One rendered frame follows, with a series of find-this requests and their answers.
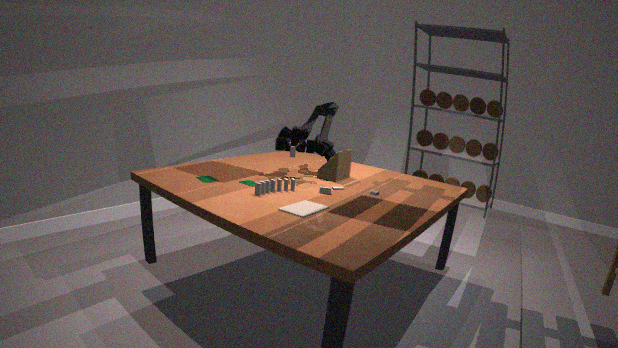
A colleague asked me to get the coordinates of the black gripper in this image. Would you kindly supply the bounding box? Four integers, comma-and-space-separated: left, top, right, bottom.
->
275, 137, 315, 153

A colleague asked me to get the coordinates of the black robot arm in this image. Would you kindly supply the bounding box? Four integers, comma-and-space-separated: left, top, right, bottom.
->
278, 102, 338, 161

